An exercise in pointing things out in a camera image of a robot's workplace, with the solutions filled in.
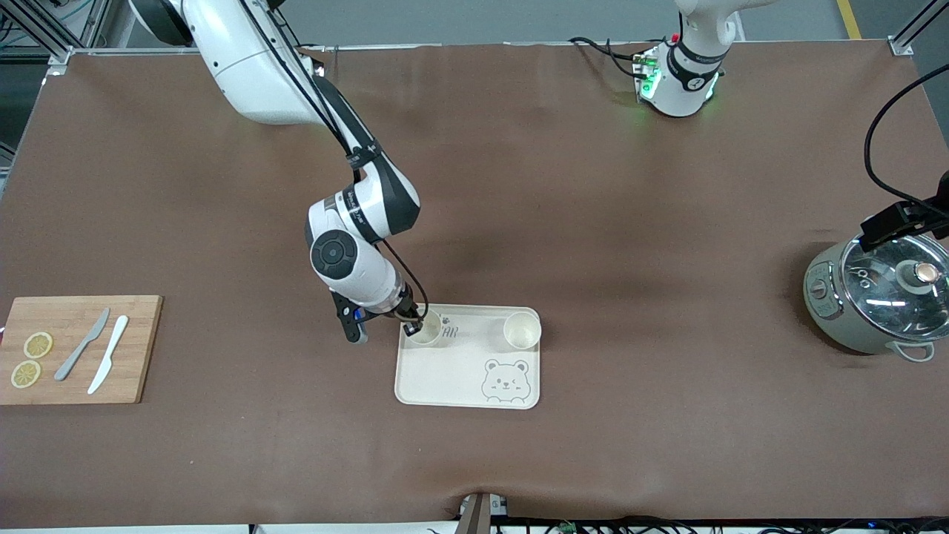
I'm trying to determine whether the black base cable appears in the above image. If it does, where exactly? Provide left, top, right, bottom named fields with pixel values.
left=569, top=36, right=647, bottom=79

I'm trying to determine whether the wooden cutting board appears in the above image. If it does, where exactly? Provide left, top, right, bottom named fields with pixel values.
left=0, top=295, right=164, bottom=406

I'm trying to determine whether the grey plastic knife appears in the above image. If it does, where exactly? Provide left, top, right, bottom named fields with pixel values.
left=53, top=308, right=110, bottom=382

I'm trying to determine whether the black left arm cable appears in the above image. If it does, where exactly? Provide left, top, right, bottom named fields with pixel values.
left=864, top=63, right=949, bottom=216

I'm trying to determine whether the glass pot lid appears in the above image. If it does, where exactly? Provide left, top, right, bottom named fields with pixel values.
left=841, top=231, right=949, bottom=334

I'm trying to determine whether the aluminium frame post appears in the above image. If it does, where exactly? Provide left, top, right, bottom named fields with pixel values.
left=888, top=0, right=949, bottom=57
left=0, top=0, right=112, bottom=79

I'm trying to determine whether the cream bear print tray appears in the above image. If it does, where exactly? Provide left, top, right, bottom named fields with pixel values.
left=394, top=303, right=542, bottom=410

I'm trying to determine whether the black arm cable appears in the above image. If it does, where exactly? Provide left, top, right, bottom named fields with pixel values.
left=864, top=63, right=949, bottom=216
left=245, top=0, right=431, bottom=316

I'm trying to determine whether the white plastic knife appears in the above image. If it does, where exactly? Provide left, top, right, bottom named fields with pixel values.
left=87, top=315, right=129, bottom=395

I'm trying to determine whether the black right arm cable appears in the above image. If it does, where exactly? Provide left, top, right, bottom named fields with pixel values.
left=245, top=0, right=431, bottom=316

